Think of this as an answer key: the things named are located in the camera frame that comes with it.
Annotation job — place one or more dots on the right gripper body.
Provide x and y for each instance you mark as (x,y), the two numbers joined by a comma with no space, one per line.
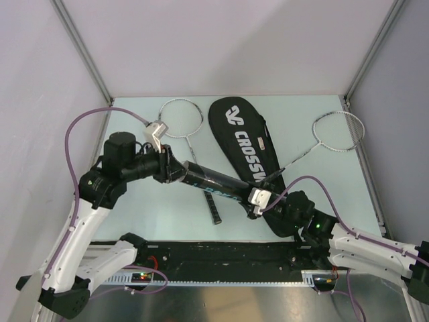
(277,210)

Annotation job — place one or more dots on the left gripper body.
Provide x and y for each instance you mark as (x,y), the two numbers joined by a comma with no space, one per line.
(163,175)

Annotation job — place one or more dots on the black shuttlecock tube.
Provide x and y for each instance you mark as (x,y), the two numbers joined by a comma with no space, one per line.
(216,183)

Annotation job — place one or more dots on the black racket bag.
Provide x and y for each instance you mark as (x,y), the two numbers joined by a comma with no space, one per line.
(242,134)

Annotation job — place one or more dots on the badminton racket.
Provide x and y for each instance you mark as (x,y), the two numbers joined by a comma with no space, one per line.
(184,118)
(337,131)

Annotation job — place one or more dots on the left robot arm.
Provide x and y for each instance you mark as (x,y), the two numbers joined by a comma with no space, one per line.
(62,285)

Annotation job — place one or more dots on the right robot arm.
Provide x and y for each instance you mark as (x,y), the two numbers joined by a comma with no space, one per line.
(405,265)

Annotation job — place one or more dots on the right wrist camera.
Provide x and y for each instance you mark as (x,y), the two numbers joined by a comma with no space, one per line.
(259,198)

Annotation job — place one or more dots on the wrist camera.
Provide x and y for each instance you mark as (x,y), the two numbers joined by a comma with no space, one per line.
(259,198)
(153,134)

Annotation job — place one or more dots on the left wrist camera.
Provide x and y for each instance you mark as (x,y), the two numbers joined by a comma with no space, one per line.
(153,134)

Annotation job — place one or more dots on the white slotted cable duct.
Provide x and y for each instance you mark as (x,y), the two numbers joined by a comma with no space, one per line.
(296,279)

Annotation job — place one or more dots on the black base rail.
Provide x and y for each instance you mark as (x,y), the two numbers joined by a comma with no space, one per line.
(234,259)

